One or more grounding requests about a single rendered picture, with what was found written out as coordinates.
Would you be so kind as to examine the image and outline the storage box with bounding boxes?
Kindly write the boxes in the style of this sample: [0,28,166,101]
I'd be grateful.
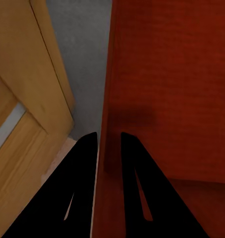
[92,0,225,238]

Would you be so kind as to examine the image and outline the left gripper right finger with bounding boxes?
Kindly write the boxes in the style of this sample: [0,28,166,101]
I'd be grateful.
[121,132,209,238]

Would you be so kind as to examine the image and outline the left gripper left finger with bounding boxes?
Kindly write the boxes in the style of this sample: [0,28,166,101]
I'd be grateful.
[1,131,98,238]

